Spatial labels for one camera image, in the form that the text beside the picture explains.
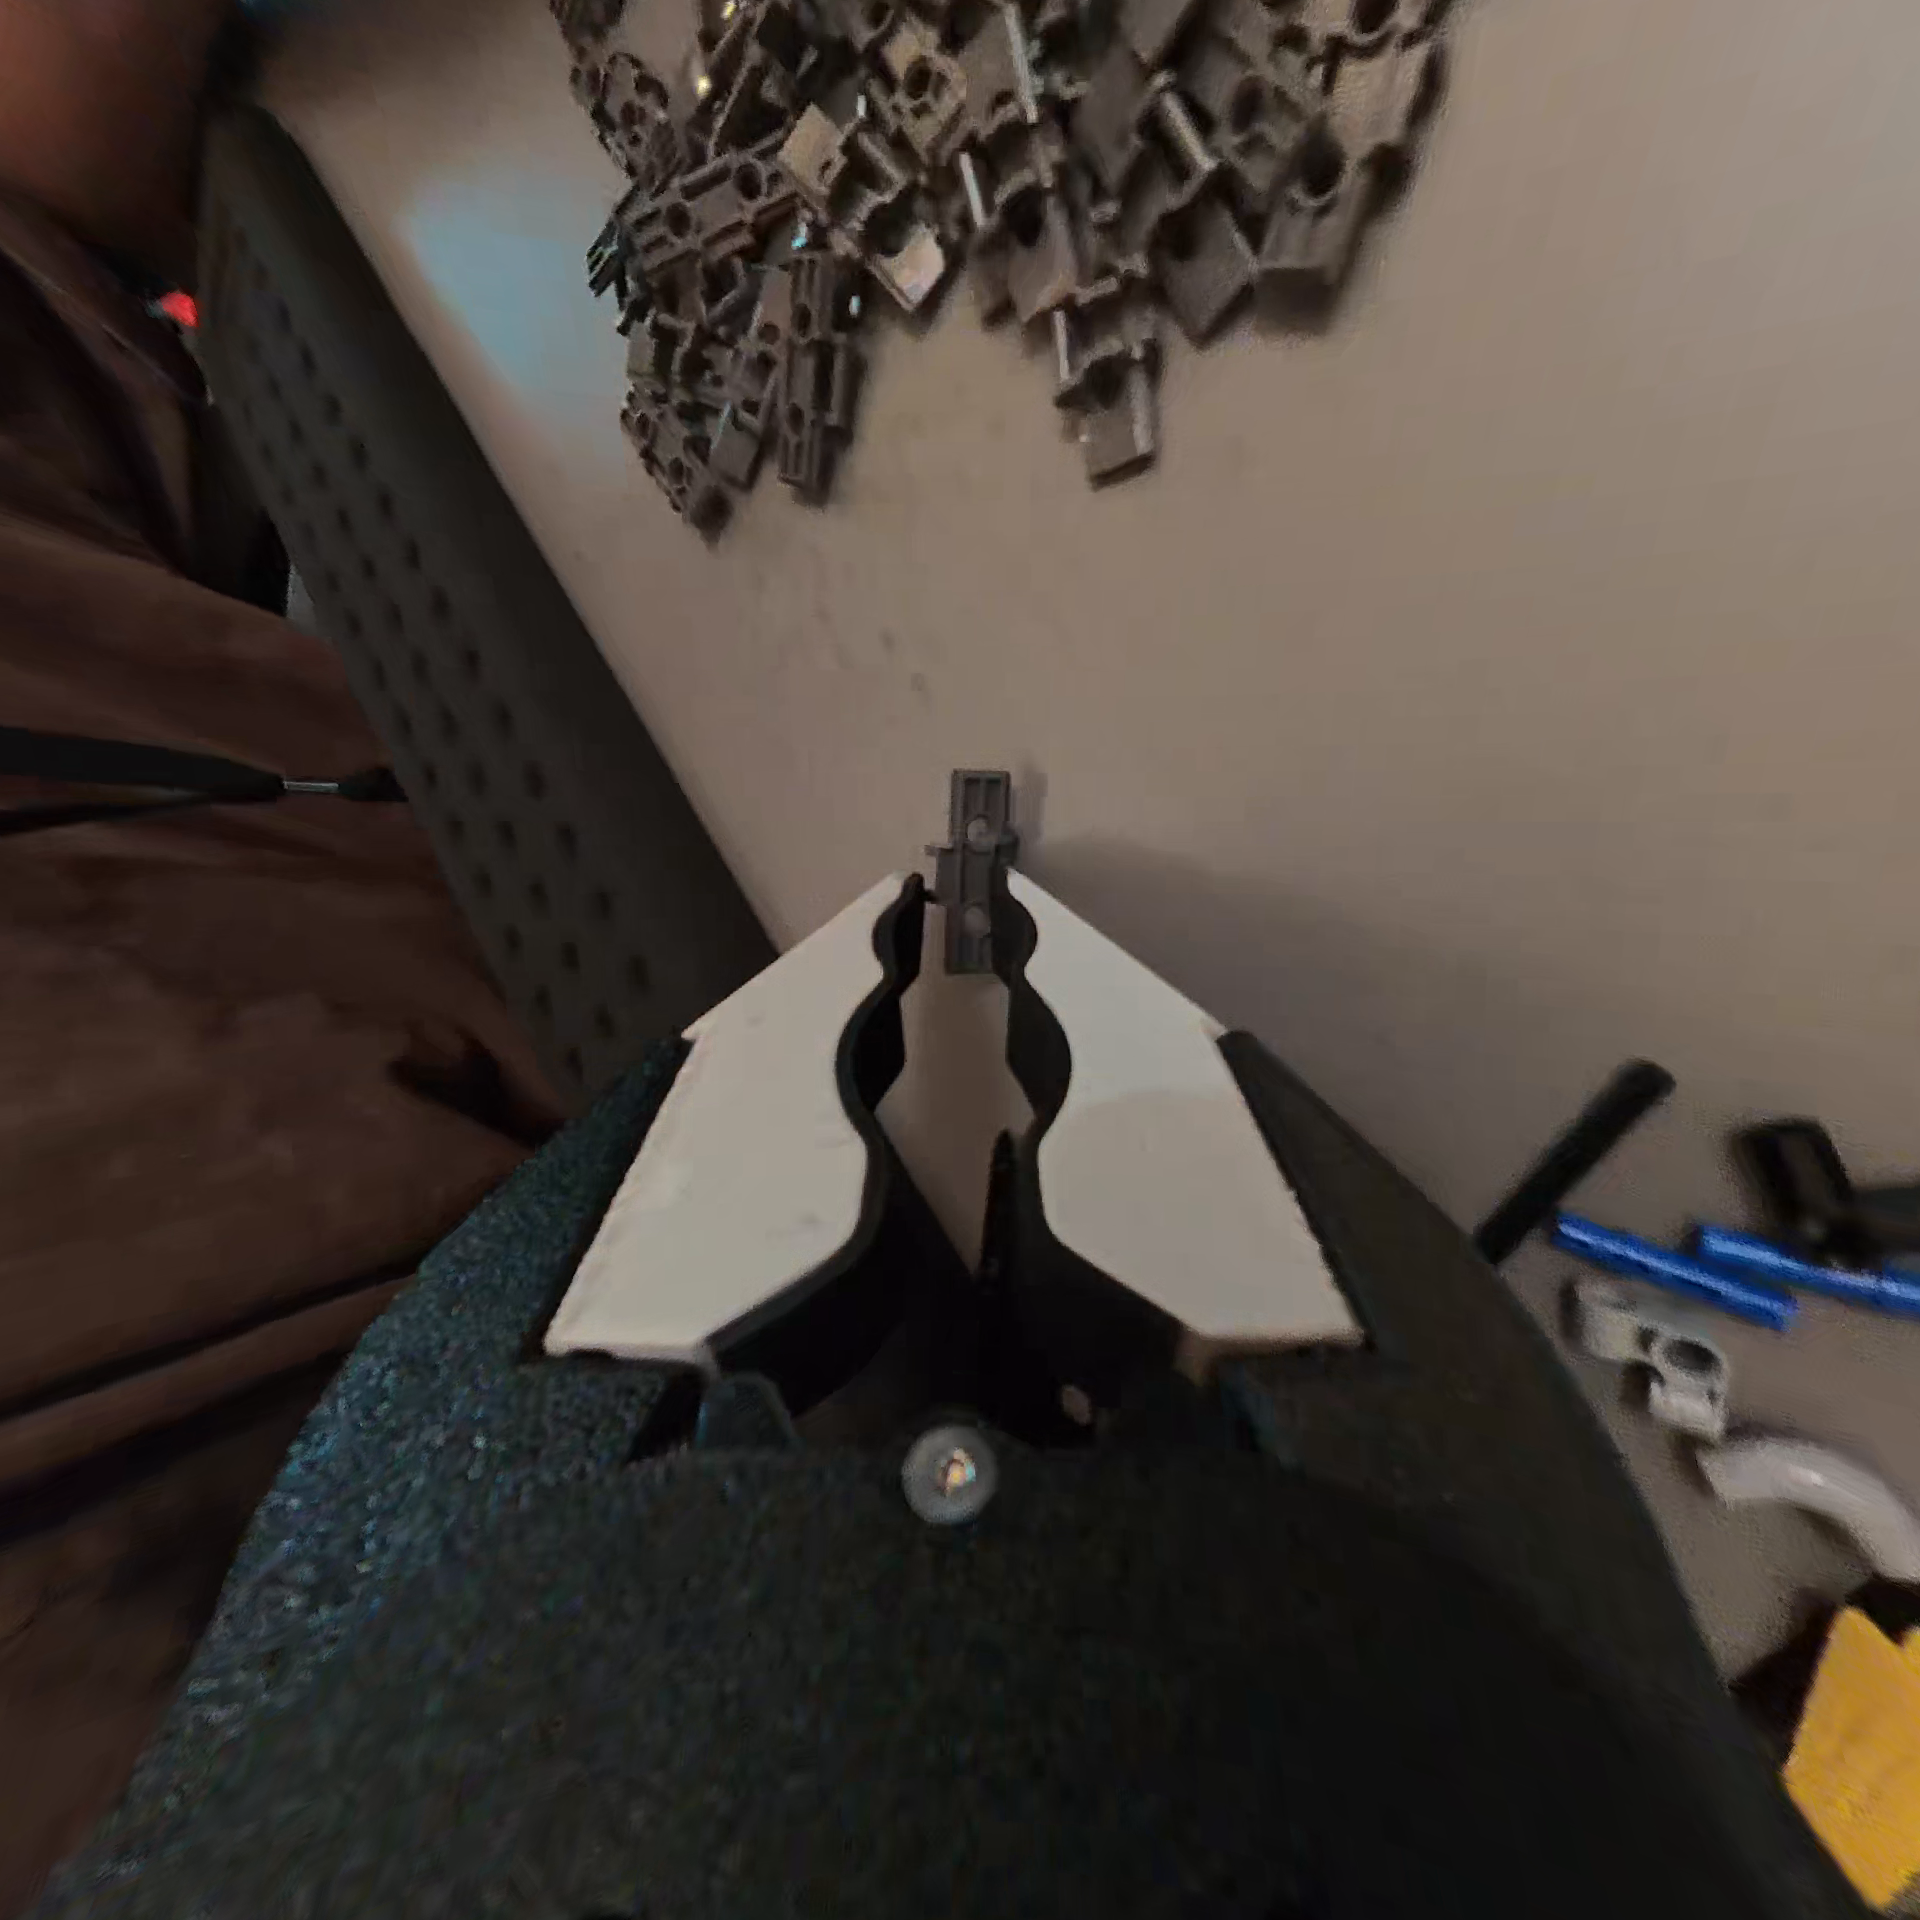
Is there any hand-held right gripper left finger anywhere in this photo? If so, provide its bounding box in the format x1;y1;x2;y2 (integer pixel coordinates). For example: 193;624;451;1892
540;871;930;1369

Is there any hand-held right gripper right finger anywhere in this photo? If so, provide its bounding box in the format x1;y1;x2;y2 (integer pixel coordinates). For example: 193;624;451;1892
991;871;1369;1376

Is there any single grey track piece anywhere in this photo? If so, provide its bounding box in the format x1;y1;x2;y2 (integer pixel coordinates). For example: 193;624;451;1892
919;766;1025;980

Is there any pile of grey track links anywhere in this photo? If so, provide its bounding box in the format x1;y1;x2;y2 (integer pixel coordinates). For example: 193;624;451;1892
545;0;1460;537

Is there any person's left forearm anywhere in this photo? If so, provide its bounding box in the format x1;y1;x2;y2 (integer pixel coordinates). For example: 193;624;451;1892
0;0;242;226

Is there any grey desk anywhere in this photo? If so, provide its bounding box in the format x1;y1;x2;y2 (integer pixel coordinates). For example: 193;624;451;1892
252;0;1920;1743

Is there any heap of mixed coloured bricks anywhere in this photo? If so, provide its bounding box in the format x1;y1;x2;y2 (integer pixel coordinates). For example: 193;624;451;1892
1475;1055;1920;1912

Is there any black perforated foam pad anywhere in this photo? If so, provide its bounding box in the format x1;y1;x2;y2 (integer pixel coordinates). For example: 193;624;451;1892
193;104;783;1099

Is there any black lanyard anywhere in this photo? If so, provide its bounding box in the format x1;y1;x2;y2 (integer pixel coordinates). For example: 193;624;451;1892
0;720;409;838

